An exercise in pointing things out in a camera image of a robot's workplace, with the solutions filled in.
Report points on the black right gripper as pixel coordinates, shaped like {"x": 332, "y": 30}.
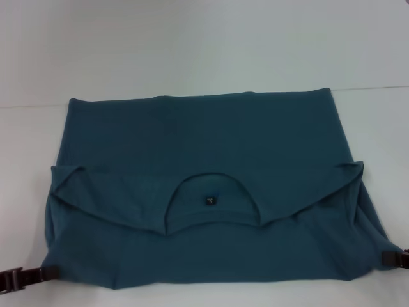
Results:
{"x": 405, "y": 257}

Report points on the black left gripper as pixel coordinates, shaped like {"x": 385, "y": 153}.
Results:
{"x": 8, "y": 279}

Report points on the teal t-shirt with FREE print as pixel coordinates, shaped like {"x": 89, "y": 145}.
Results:
{"x": 207, "y": 144}

